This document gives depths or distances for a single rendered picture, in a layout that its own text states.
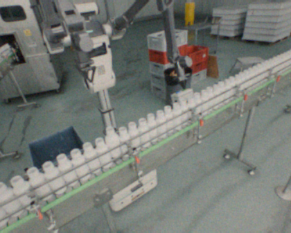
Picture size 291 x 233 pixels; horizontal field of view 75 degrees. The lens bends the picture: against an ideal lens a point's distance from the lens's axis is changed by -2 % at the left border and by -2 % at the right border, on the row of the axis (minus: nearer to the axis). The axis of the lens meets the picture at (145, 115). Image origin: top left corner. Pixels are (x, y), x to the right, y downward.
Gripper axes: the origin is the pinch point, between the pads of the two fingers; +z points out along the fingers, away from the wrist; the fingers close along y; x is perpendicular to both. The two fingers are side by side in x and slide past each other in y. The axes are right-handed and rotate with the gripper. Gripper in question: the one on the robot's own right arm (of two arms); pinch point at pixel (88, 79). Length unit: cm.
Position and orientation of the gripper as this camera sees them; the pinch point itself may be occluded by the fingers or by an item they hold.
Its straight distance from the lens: 94.9
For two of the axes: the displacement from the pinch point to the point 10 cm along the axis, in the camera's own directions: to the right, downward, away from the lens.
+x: 8.1, -3.8, 4.5
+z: 1.0, 8.4, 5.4
